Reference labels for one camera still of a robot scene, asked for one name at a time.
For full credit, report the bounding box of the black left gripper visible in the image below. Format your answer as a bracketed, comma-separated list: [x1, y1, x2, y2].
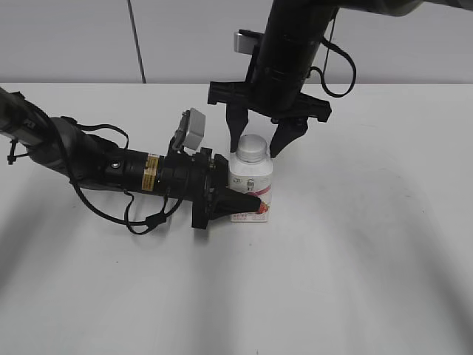
[161, 147, 261, 229]

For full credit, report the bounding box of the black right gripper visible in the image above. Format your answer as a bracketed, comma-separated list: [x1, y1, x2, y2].
[207, 81, 330, 158]

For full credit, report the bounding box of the white ribbed bottle cap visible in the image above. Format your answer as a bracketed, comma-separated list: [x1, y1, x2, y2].
[236, 134, 267, 163]

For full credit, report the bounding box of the white yili changqing yogurt bottle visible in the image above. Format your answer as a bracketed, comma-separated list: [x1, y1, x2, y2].
[229, 153, 273, 223]

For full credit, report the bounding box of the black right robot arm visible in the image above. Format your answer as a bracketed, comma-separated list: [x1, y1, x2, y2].
[208, 1, 422, 158]

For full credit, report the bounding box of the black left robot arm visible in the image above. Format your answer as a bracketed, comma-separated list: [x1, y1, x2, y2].
[1, 90, 263, 234]

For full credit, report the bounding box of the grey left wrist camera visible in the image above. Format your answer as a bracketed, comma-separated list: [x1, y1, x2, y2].
[172, 108, 206, 151]

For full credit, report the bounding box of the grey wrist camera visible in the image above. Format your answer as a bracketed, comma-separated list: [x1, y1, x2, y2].
[172, 108, 206, 151]
[234, 29, 263, 55]

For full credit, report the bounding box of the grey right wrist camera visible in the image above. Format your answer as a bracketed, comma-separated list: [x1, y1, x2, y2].
[234, 29, 263, 55]

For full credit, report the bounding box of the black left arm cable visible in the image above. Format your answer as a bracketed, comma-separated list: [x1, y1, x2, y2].
[6, 92, 184, 235]

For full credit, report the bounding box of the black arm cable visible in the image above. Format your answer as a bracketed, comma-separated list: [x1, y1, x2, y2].
[309, 7, 357, 98]
[6, 92, 184, 235]

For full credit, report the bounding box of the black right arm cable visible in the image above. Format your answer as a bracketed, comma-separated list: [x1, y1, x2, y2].
[309, 7, 357, 98]

